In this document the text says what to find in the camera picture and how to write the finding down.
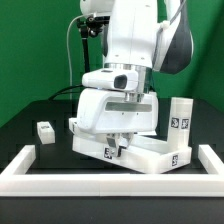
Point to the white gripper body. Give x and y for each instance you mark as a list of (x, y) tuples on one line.
[(101, 111)]

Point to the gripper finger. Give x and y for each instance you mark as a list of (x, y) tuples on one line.
[(124, 141), (113, 145)]

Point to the white desk top panel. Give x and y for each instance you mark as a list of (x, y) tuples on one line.
[(144, 154)]

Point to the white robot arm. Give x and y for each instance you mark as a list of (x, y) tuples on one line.
[(135, 40)]

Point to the white U-shaped fence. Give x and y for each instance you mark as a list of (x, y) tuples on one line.
[(16, 181)]

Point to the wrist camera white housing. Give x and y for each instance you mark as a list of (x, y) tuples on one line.
[(111, 79)]

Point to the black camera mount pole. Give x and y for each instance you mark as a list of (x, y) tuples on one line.
[(87, 28)]

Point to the black camera on mount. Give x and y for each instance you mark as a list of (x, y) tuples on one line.
[(97, 21)]

